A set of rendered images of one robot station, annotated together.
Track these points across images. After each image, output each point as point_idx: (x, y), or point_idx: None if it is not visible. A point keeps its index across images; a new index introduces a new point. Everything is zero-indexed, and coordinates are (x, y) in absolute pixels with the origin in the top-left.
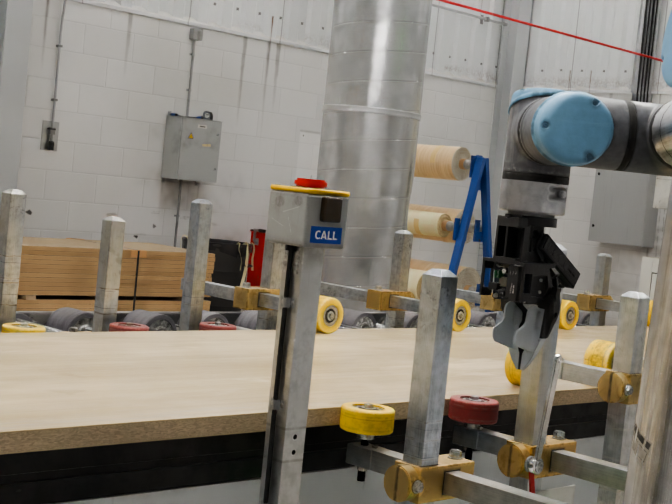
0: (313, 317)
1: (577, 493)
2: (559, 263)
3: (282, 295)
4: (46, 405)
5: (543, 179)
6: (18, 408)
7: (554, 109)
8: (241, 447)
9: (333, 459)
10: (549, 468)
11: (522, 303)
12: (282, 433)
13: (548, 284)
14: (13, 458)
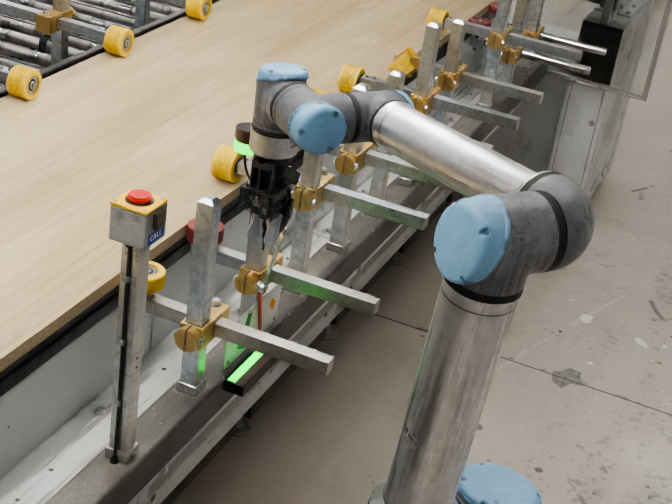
0: (145, 282)
1: None
2: (290, 177)
3: (123, 272)
4: None
5: (286, 137)
6: None
7: (308, 122)
8: (65, 326)
9: (117, 301)
10: (268, 280)
11: (248, 172)
12: (129, 359)
13: (286, 199)
14: None
